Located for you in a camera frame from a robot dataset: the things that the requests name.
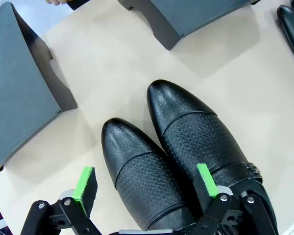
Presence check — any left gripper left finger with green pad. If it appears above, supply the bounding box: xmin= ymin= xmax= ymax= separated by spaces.
xmin=19 ymin=166 xmax=101 ymax=235

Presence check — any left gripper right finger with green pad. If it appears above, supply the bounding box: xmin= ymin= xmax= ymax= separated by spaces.
xmin=186 ymin=163 xmax=280 ymax=235

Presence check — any textured black monk-strap shoe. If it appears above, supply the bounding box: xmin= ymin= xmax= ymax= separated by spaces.
xmin=101 ymin=117 xmax=201 ymax=232
xmin=146 ymin=79 xmax=279 ymax=235

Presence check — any dark grey shoe stand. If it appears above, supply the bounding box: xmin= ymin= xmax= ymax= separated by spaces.
xmin=117 ymin=0 xmax=260 ymax=51
xmin=0 ymin=1 xmax=78 ymax=177

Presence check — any person's bare hand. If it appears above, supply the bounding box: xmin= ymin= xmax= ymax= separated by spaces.
xmin=44 ymin=0 xmax=69 ymax=6

